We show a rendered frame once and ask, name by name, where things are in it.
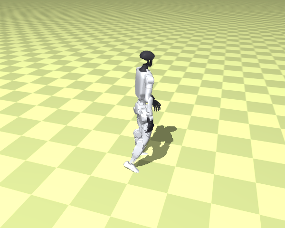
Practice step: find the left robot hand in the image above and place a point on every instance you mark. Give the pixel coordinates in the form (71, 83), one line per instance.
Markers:
(156, 104)

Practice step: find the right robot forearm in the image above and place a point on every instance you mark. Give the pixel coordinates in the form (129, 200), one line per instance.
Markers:
(149, 109)

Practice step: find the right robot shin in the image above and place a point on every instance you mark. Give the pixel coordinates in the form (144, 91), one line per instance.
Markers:
(137, 151)

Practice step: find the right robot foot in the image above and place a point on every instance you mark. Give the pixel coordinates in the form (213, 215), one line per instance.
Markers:
(131, 167)

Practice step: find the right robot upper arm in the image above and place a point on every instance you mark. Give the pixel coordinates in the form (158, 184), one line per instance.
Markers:
(149, 81)

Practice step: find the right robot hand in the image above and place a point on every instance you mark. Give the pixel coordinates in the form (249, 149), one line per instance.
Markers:
(150, 125)

